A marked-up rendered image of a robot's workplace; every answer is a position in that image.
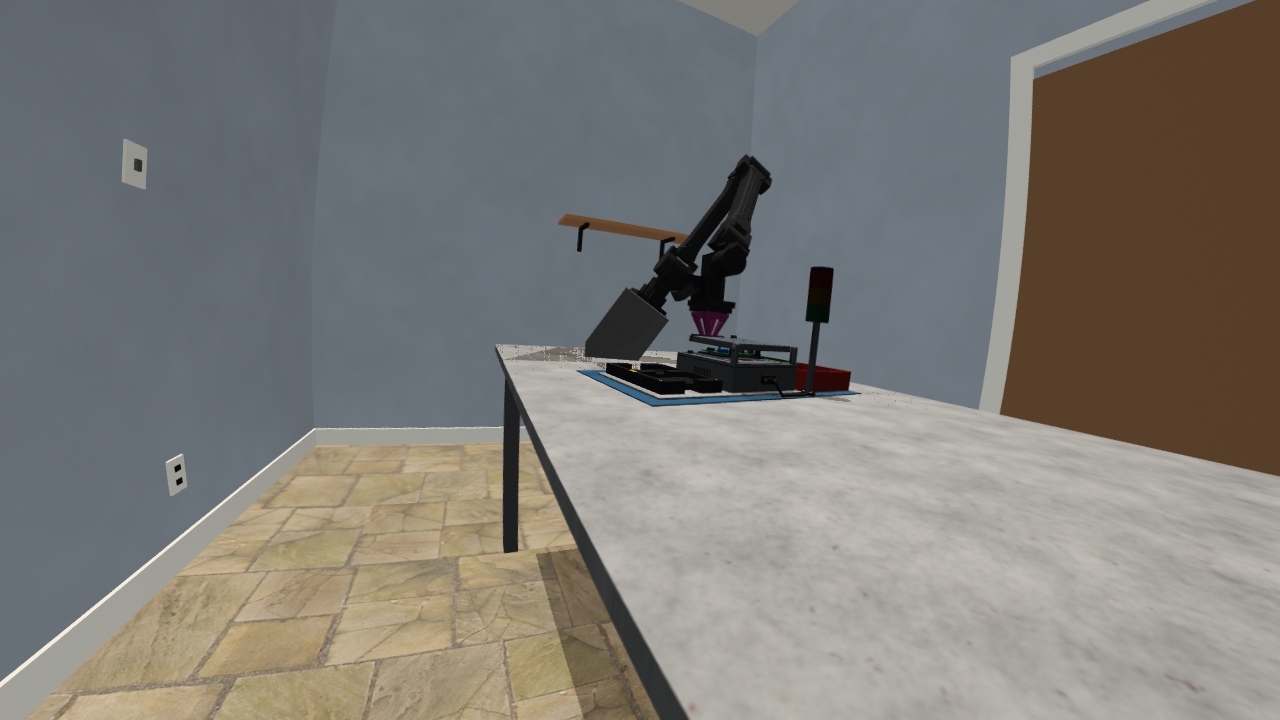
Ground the red bin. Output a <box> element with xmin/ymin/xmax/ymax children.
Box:
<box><xmin>795</xmin><ymin>363</ymin><xmax>851</xmax><ymax>392</ymax></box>

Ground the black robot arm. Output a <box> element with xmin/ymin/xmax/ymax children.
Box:
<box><xmin>632</xmin><ymin>154</ymin><xmax>772</xmax><ymax>315</ymax></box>

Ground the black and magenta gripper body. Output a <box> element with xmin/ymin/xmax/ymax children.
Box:
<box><xmin>687</xmin><ymin>277</ymin><xmax>735</xmax><ymax>314</ymax></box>

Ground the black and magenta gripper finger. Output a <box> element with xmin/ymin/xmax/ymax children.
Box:
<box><xmin>701</xmin><ymin>311</ymin><xmax>730</xmax><ymax>337</ymax></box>
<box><xmin>691</xmin><ymin>311</ymin><xmax>717</xmax><ymax>334</ymax></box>

